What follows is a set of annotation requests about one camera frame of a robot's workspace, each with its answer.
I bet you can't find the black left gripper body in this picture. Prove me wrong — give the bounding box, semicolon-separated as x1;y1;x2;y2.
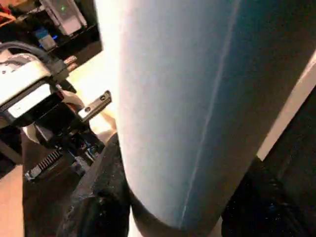
23;90;113;183

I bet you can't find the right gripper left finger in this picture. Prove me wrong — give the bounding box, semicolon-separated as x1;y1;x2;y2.
56;134;134;237

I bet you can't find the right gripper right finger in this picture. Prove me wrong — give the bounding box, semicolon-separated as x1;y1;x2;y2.
221;157;316;237

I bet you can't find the white box appliance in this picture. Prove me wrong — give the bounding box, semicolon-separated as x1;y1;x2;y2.
39;0;87;35

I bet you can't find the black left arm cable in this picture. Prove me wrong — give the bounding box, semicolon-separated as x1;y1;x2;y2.
0;41;77;72

